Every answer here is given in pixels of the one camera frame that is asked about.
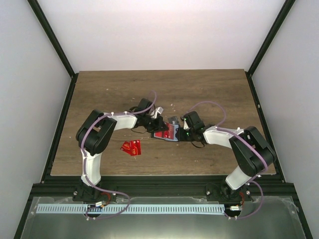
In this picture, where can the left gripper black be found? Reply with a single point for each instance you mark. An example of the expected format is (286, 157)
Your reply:
(160, 122)

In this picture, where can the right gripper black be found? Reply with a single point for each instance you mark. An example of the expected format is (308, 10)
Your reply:
(181, 136)

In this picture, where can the red VIP card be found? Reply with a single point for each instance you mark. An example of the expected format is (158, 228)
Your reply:
(167, 132)

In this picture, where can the black leather card holder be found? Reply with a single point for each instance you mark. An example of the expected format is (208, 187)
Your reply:
(165, 134)

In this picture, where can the light blue slotted cable duct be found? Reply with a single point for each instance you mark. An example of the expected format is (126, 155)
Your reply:
(198, 209)

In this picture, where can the black aluminium frame rail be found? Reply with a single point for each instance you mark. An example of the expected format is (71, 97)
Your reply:
(147, 186)

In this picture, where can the red VIP card overlapped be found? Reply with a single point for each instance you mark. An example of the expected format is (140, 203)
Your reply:
(135, 147)

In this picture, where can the black VIP card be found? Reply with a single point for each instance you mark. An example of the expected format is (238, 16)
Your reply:
(173, 120)

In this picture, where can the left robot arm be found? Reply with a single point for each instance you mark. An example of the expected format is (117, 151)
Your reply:
(95, 133)

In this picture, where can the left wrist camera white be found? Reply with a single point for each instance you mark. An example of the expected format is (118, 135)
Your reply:
(156, 112)

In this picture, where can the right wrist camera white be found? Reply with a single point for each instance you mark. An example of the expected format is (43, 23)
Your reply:
(186, 124)

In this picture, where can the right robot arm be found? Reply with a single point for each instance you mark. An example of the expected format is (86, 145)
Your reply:
(252, 152)

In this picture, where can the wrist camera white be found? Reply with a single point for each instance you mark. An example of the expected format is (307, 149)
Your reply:
(156, 112)
(186, 124)

